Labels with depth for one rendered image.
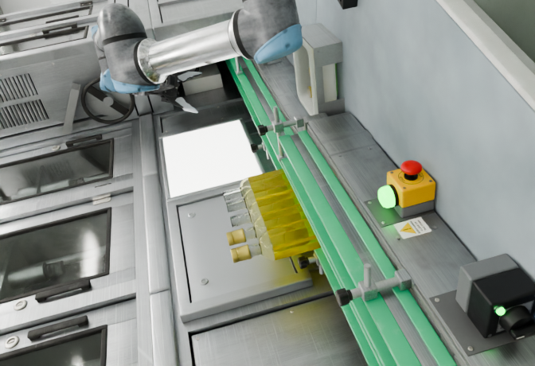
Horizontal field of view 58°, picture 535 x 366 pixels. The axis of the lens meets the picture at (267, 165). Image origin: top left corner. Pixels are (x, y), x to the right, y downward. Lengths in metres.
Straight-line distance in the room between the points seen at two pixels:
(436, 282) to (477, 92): 0.32
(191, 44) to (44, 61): 1.03
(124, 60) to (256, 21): 0.38
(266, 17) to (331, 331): 0.73
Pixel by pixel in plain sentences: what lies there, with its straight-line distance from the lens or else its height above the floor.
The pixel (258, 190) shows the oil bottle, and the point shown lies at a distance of 1.29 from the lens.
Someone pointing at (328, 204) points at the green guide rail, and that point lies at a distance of 1.06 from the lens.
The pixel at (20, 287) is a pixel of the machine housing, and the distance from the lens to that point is 1.61.
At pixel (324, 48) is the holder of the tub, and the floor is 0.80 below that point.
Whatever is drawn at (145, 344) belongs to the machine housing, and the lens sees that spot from 1.27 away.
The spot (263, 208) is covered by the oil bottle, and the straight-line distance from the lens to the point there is 1.24.
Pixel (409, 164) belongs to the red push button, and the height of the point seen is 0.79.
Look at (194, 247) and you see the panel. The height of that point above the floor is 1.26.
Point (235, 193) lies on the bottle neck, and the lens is 1.34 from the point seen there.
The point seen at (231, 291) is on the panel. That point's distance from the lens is 1.27.
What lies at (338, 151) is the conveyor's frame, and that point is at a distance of 1.19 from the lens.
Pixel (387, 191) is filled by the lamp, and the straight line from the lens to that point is 0.97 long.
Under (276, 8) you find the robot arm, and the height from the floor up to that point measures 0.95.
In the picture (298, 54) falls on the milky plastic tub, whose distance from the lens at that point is 1.46.
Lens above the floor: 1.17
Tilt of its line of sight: 7 degrees down
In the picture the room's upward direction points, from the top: 104 degrees counter-clockwise
